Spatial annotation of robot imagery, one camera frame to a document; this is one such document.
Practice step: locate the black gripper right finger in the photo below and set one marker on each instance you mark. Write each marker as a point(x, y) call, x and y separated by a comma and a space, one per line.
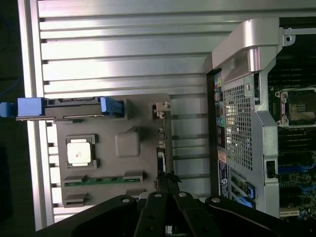
point(193, 214)

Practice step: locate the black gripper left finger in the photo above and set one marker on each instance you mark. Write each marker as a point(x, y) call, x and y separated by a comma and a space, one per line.
point(150, 217)

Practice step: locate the green RAM stick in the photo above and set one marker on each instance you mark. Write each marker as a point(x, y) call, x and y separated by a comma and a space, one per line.
point(103, 180)

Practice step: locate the grey parts rack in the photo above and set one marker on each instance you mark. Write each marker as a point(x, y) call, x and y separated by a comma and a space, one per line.
point(106, 160)

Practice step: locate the silver CPU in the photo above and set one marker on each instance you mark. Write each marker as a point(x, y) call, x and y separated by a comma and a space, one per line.
point(79, 153)

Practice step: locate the black open PC case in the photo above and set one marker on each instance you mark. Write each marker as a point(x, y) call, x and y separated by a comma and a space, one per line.
point(247, 123)

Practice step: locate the blue expansion slot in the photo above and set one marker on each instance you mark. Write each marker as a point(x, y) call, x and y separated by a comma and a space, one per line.
point(296, 169)

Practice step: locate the green motherboard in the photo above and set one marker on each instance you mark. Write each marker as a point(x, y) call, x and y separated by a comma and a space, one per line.
point(296, 148)

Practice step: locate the hard disk with blue caddy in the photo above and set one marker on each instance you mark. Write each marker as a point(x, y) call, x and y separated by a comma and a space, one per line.
point(61, 108)

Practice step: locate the CPU socket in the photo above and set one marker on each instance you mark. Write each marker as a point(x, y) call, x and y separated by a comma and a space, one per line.
point(298, 106)

